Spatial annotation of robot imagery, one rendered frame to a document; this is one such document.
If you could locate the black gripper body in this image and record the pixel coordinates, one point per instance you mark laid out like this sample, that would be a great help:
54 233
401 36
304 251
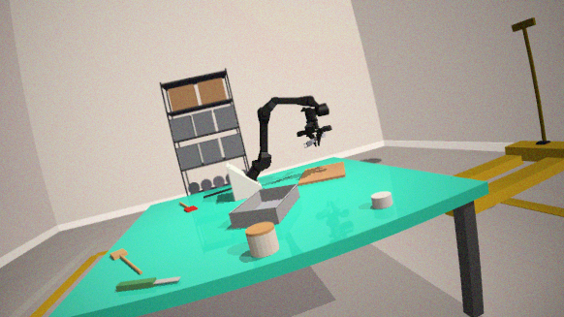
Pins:
318 130

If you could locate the light brown wooden mallet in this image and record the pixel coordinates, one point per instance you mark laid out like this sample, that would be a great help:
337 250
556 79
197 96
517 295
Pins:
120 253

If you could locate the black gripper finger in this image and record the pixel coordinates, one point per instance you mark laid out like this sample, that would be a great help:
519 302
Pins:
312 137
319 138

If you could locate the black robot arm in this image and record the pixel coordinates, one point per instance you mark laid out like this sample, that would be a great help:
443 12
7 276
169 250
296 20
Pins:
264 159

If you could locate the short white cylinder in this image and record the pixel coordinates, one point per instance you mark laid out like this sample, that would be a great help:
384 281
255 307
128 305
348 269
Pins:
381 199

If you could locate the light wooden board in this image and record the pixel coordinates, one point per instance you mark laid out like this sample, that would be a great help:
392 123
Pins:
322 173

